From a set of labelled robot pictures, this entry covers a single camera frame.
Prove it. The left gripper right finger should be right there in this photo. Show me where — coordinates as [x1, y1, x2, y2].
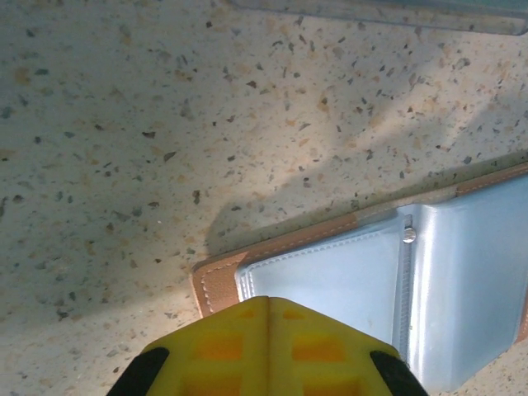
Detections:
[267, 295, 430, 396]

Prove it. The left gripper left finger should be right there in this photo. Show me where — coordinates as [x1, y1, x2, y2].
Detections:
[111, 295, 271, 396]

